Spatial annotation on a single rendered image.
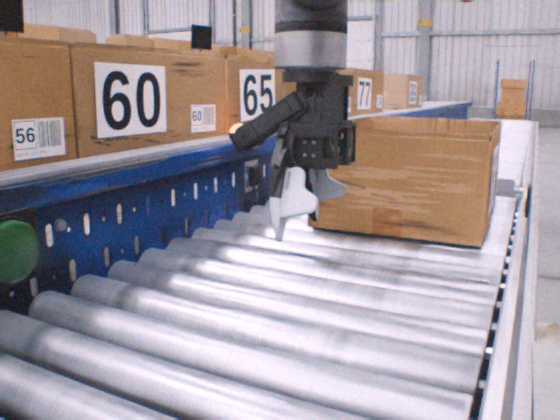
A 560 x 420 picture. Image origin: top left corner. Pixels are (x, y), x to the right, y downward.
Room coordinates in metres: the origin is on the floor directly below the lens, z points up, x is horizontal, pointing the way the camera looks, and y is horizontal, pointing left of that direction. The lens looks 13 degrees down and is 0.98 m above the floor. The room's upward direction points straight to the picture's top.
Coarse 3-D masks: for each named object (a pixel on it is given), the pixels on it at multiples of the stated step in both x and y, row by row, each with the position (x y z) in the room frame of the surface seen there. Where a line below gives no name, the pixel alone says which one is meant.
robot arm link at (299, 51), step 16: (288, 32) 0.63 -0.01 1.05; (304, 32) 0.62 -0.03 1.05; (320, 32) 0.62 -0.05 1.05; (336, 32) 0.63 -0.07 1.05; (288, 48) 0.63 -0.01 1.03; (304, 48) 0.62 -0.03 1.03; (320, 48) 0.62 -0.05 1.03; (336, 48) 0.63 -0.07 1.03; (288, 64) 0.63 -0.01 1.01; (304, 64) 0.62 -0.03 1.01; (320, 64) 0.62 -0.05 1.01; (336, 64) 0.63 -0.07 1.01
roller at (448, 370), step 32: (96, 288) 0.59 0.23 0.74; (128, 288) 0.58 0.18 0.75; (160, 320) 0.53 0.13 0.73; (192, 320) 0.52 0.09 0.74; (224, 320) 0.51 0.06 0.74; (256, 320) 0.50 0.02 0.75; (288, 320) 0.49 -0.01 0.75; (288, 352) 0.46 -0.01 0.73; (320, 352) 0.45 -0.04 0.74; (352, 352) 0.44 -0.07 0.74; (384, 352) 0.43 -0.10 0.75; (416, 352) 0.42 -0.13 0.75; (448, 352) 0.42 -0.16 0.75; (448, 384) 0.39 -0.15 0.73; (480, 384) 0.40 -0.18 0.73
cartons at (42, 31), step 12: (24, 24) 5.78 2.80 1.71; (24, 36) 5.77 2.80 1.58; (36, 36) 5.92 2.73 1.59; (48, 36) 6.06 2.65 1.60; (60, 36) 6.22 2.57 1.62; (72, 36) 6.38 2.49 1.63; (84, 36) 6.56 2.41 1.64; (96, 36) 6.71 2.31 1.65; (120, 36) 7.26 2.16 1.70; (132, 36) 7.35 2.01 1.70; (144, 36) 7.56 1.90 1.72; (168, 48) 8.03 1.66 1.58; (180, 48) 8.30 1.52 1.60; (216, 48) 9.20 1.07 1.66; (228, 48) 9.54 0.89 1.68; (240, 48) 9.93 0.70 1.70
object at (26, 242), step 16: (0, 224) 0.52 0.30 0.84; (16, 224) 0.53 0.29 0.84; (0, 240) 0.51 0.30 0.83; (16, 240) 0.53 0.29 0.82; (32, 240) 0.55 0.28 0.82; (0, 256) 0.51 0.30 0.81; (16, 256) 0.53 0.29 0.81; (32, 256) 0.55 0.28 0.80; (0, 272) 0.51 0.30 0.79; (16, 272) 0.53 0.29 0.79
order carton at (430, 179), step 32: (384, 128) 1.20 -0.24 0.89; (416, 128) 1.17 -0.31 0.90; (448, 128) 1.14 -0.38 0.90; (480, 128) 1.11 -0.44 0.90; (384, 160) 0.81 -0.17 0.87; (416, 160) 0.79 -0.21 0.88; (448, 160) 0.77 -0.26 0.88; (480, 160) 0.75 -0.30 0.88; (352, 192) 0.83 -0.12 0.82; (384, 192) 0.81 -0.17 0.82; (416, 192) 0.79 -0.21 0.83; (448, 192) 0.77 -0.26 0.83; (480, 192) 0.75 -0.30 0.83; (320, 224) 0.86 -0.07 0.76; (352, 224) 0.83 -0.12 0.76; (384, 224) 0.81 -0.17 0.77; (416, 224) 0.79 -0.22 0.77; (448, 224) 0.76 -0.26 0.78; (480, 224) 0.74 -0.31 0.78
